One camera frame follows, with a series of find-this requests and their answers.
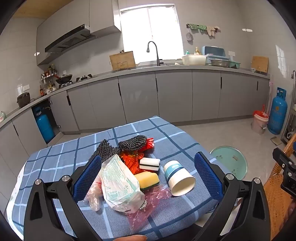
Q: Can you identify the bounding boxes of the white and blue paper cup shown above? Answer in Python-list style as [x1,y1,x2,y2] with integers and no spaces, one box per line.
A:
[163,160,196,197]

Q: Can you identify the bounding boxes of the blue dish box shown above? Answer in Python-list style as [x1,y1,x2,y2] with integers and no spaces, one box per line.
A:
[201,46,226,58]

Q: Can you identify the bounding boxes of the wicker chair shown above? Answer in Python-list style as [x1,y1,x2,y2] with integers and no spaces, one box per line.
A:
[264,133,296,241]

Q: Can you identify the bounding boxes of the thin white plastic bag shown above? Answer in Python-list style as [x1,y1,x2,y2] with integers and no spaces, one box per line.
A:
[84,171,104,212]

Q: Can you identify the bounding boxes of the white plastic basin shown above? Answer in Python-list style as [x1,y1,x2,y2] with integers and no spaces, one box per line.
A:
[181,55,207,65]

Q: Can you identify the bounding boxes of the green dish tray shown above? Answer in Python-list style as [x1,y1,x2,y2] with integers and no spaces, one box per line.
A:
[206,56,241,69]

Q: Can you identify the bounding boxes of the gas stove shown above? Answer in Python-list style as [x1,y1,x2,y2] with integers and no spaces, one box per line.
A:
[58,74,99,88]

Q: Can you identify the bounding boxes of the teal round stool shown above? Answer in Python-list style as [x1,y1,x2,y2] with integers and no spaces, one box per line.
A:
[209,146,248,181]

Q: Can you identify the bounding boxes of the white sponge with black stripe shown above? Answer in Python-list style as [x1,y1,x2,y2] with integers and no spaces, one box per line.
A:
[139,158,161,172]

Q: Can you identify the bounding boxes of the person's left hand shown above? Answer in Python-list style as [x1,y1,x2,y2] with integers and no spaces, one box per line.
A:
[114,235,148,241]

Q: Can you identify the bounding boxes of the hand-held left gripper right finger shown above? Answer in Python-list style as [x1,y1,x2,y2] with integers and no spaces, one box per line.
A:
[194,152,271,241]

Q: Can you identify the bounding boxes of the red snack wrapper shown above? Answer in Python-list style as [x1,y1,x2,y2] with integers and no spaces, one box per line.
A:
[120,137,155,175]

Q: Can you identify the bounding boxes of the metal basin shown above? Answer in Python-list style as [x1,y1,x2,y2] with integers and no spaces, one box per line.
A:
[210,58,229,67]

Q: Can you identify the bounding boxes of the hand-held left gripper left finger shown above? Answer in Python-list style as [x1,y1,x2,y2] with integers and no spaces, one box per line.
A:
[23,155,109,241]

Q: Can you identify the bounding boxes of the dark grey knitted cloth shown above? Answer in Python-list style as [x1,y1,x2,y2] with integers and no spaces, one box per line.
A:
[92,135,148,164]

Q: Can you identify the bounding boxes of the metal spice rack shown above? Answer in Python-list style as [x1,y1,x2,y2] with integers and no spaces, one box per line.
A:
[40,65,58,94]

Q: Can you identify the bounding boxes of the yellow and green sponge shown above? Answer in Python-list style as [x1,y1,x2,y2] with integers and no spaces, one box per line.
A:
[134,172,160,192]

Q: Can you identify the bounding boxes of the black range hood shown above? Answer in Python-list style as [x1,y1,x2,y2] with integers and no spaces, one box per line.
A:
[44,24,96,53]

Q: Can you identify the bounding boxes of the large wooden cutting board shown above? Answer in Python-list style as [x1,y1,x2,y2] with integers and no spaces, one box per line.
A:
[109,51,136,70]

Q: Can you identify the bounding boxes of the dark cooking pot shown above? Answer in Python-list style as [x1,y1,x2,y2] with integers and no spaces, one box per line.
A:
[17,92,31,109]

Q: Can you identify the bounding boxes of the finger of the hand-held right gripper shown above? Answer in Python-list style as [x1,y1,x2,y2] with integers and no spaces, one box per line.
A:
[272,142,296,198]

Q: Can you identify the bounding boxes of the black gooseneck faucet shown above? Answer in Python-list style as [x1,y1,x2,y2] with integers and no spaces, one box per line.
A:
[146,41,164,66]

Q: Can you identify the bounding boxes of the pink plastic bag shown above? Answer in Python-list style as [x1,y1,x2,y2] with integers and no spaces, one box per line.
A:
[126,185,173,230]

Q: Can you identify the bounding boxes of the grey wall cabinet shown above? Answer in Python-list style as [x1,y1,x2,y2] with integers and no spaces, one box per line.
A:
[36,0,122,66]

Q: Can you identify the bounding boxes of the black wok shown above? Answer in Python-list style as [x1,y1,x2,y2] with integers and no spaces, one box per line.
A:
[55,74,73,85]

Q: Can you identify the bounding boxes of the beige hanging gloves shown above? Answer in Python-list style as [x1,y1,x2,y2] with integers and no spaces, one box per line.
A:
[206,25,221,37]

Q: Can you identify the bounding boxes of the small wooden cutting board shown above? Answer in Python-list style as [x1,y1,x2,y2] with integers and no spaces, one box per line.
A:
[251,56,269,74]

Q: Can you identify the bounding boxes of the white bucket with red bag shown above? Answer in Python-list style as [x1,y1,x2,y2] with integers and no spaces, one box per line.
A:
[252,111,269,134]

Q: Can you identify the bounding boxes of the small blue gas cylinder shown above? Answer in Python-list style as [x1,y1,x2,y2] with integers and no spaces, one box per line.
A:
[32,107,55,143]

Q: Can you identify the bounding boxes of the blue plaid tablecloth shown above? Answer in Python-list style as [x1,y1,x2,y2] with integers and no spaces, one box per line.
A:
[5,115,238,241]

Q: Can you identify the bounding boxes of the clear plastic bag green print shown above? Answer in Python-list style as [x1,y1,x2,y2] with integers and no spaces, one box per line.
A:
[99,154,146,212]

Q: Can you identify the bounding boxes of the tall blue gas cylinder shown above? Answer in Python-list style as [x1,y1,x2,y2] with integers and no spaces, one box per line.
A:
[268,87,288,135]

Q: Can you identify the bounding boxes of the grey kitchen countertop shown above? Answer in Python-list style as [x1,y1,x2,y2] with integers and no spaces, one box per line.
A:
[0,64,270,129]

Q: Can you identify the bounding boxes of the grey base cabinets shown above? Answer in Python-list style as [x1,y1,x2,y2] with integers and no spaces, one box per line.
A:
[0,68,270,176]

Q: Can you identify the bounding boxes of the window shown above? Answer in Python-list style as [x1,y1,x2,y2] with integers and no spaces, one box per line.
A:
[120,6,184,63]

